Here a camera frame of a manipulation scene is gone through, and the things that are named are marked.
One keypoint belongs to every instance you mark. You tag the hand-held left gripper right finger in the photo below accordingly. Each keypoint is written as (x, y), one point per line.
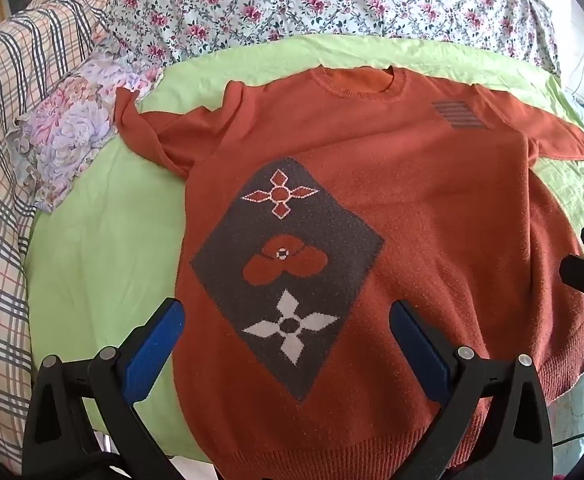
(421, 355)

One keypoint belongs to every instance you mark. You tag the white floral quilt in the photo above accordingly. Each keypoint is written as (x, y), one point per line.
(272, 5)

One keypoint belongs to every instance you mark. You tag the pastel floral pillow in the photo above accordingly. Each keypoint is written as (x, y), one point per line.
(67, 125)

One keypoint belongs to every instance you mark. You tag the orange knit sweater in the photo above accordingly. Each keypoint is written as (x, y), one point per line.
(421, 200)

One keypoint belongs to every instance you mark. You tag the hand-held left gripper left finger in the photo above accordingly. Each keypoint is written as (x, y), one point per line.
(157, 340)

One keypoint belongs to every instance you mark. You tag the green bed sheet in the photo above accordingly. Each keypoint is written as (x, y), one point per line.
(97, 240)

